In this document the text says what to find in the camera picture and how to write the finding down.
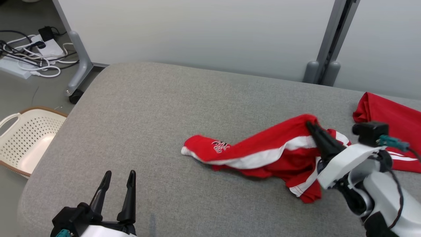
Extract red shorts with white stripes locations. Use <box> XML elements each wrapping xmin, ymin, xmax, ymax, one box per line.
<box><xmin>181</xmin><ymin>114</ymin><xmax>352</xmax><ymax>203</ymax></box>

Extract black right camera cable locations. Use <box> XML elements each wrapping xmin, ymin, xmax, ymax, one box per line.
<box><xmin>406</xmin><ymin>146</ymin><xmax>421</xmax><ymax>162</ymax></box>

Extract teal right camera connector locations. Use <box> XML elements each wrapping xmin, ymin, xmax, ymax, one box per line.
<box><xmin>378</xmin><ymin>135</ymin><xmax>410</xmax><ymax>152</ymax></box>

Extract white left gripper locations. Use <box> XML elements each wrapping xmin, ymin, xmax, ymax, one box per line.
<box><xmin>79</xmin><ymin>170</ymin><xmax>137</xmax><ymax>237</ymax></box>

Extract grey partition post with feet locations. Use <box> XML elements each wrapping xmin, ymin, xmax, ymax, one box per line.
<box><xmin>303</xmin><ymin>0</ymin><xmax>360</xmax><ymax>87</ymax></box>

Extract cream perforated laundry basket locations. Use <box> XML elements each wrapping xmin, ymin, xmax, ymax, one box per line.
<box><xmin>0</xmin><ymin>106</ymin><xmax>68</xmax><ymax>179</ymax></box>

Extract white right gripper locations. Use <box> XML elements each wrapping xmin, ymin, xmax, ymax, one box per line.
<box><xmin>306</xmin><ymin>121</ymin><xmax>387</xmax><ymax>190</ymax></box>

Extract black power adapter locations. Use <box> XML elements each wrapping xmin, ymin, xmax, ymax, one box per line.
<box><xmin>38</xmin><ymin>26</ymin><xmax>55</xmax><ymax>42</ymax></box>

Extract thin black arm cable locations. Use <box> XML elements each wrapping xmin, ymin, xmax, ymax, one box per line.
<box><xmin>385</xmin><ymin>155</ymin><xmax>405</xmax><ymax>231</ymax></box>

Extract grey partition leg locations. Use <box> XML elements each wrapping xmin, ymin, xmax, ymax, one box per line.
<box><xmin>52</xmin><ymin>0</ymin><xmax>109</xmax><ymax>96</ymax></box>

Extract thick white power cable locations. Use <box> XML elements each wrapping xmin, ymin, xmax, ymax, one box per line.
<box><xmin>16</xmin><ymin>56</ymin><xmax>62</xmax><ymax>79</ymax></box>

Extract red jersey with white cuffs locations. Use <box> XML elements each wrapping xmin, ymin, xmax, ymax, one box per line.
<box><xmin>353</xmin><ymin>92</ymin><xmax>421</xmax><ymax>174</ymax></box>

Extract white power strip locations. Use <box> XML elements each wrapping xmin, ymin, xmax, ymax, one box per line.
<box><xmin>0</xmin><ymin>55</ymin><xmax>32</xmax><ymax>79</ymax></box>

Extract black caster wheel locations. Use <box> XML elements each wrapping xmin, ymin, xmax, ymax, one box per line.
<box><xmin>68</xmin><ymin>89</ymin><xmax>84</xmax><ymax>105</ymax></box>

